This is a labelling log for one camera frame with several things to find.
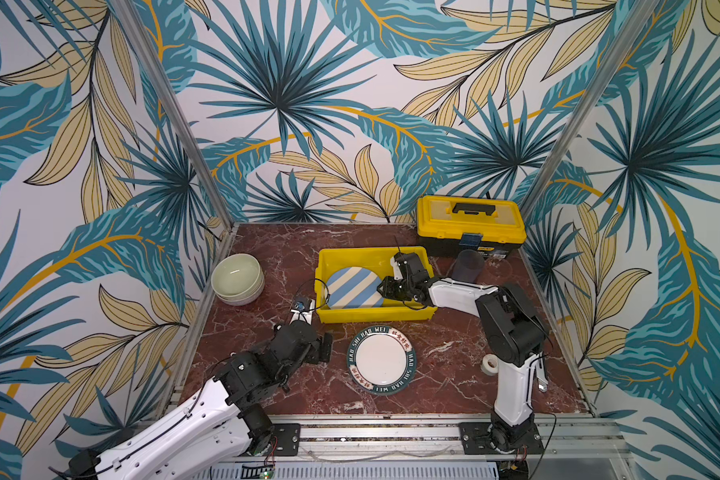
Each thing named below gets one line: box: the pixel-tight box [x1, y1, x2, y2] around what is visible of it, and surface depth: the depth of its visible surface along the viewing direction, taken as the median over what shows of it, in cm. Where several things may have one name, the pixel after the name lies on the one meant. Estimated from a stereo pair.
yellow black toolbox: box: [416, 195, 527, 259], surface depth 102 cm
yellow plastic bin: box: [315, 246, 437, 324], surface depth 97 cm
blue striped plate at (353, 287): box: [326, 267, 384, 309], surface depth 102 cm
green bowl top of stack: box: [211, 253, 261, 298], surface depth 97 cm
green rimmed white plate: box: [346, 325, 417, 396], surface depth 86 cm
